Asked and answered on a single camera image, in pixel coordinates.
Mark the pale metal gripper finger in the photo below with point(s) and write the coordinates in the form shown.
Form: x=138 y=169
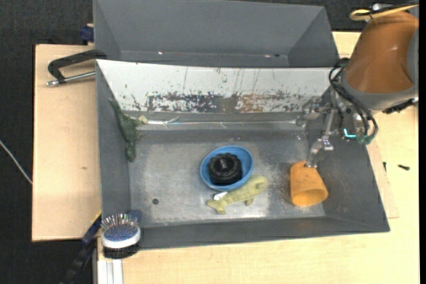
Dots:
x=311 y=106
x=325 y=144

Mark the orange plastic cup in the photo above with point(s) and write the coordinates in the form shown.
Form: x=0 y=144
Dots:
x=306 y=184

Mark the small black screw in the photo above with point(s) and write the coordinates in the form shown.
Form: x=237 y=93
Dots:
x=404 y=167

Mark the blue bowl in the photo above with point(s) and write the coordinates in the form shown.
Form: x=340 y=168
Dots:
x=244 y=159

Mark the yellow-green plush toy animal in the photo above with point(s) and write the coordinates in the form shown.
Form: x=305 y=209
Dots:
x=241 y=193

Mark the black round toothed knob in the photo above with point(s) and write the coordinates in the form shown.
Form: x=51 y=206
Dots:
x=224 y=169

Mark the grey metal bin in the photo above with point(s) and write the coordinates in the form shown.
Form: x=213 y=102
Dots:
x=186 y=183

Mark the dark green toy dinosaur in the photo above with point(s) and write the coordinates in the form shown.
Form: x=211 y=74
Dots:
x=128 y=131

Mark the round white-rimmed hairbrush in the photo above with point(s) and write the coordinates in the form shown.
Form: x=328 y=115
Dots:
x=120 y=233

